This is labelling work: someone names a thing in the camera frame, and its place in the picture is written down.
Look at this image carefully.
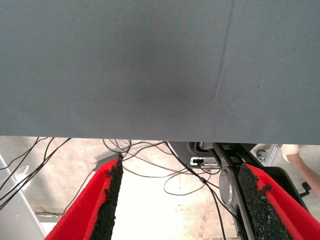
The thick black cable with connector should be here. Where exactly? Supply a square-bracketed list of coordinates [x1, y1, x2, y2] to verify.
[164, 140, 228, 240]

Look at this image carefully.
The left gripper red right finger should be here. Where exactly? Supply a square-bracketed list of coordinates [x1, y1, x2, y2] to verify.
[237, 163, 320, 240]

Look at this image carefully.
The black chair base leg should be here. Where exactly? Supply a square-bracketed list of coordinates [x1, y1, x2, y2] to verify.
[300, 181, 313, 199]

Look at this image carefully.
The thin black cable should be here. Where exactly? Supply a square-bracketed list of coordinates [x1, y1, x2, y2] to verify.
[102, 138, 133, 161]
[0, 137, 73, 211]
[0, 136, 40, 171]
[163, 172, 213, 197]

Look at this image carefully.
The small caster wheel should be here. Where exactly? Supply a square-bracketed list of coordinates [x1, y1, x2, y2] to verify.
[256, 149, 268, 163]

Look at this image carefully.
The dark grey table cloth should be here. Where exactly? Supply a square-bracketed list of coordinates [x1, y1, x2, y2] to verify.
[0, 0, 320, 146]

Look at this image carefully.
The grey metal panel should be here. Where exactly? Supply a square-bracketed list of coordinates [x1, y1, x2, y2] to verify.
[0, 153, 48, 240]

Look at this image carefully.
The black robot frame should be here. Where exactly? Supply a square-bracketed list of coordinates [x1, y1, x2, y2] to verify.
[211, 142, 311, 240]

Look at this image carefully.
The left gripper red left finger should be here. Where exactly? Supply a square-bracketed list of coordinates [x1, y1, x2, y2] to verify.
[44, 157, 124, 240]

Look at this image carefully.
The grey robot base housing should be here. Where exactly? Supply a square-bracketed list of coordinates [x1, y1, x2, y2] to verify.
[166, 141, 258, 174]

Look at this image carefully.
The aluminium profile bar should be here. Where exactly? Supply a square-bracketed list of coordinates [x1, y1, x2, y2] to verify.
[264, 143, 283, 167]

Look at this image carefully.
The small grey adapter box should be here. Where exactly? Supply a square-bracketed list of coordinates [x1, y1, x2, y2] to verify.
[95, 152, 124, 173]

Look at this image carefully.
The person's bandaged foot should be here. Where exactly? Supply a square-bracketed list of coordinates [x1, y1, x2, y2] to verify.
[281, 144, 320, 198]

